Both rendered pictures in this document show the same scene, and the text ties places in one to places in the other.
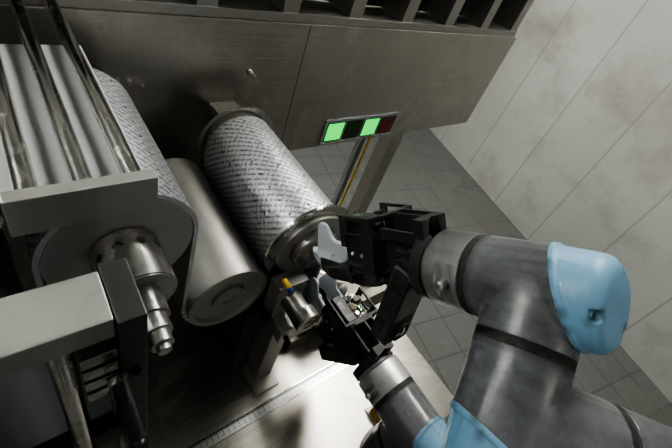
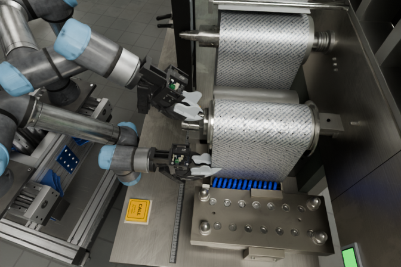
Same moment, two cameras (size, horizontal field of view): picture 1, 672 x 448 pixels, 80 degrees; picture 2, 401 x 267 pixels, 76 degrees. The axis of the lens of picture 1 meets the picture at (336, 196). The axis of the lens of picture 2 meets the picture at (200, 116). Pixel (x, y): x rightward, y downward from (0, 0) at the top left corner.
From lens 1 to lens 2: 0.77 m
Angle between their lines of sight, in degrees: 81
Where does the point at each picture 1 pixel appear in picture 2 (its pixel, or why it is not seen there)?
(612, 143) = not seen: outside the picture
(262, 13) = (390, 96)
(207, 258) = (226, 88)
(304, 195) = (227, 107)
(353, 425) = (151, 189)
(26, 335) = not seen: outside the picture
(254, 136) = (287, 109)
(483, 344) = not seen: hidden behind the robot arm
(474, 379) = not seen: hidden behind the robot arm
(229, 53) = (361, 98)
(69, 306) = not seen: outside the picture
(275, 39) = (381, 123)
